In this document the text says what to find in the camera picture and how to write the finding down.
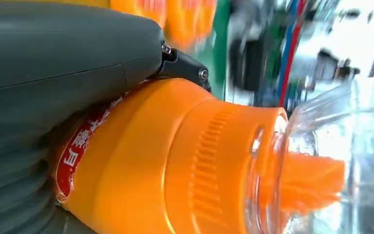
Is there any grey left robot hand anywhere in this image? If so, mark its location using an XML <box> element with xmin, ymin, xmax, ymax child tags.
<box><xmin>0</xmin><ymin>0</ymin><xmax>212</xmax><ymax>143</ymax></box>

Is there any green table mat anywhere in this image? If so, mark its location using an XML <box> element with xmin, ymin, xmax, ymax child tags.
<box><xmin>193</xmin><ymin>0</ymin><xmax>232</xmax><ymax>101</ymax></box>

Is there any orange detergent bottle with label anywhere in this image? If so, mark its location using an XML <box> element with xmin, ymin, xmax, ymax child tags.
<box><xmin>53</xmin><ymin>77</ymin><xmax>374</xmax><ymax>234</ymax></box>

